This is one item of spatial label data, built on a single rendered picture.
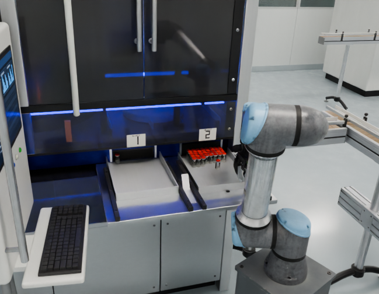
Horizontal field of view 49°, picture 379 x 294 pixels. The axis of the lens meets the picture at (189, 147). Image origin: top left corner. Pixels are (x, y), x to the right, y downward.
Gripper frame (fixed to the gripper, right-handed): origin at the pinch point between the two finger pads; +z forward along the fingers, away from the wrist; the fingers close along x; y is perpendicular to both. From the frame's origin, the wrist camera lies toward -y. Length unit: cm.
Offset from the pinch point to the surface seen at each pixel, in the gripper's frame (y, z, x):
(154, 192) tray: -1.3, 2.0, -38.2
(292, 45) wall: -486, 53, 310
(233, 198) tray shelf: 7.7, 3.7, -6.8
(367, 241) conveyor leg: -9, 57, 88
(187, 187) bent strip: -3.4, 2.7, -23.5
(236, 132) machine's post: -27.3, -10.0, 7.8
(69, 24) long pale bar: -21, -62, -66
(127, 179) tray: -17, 4, -47
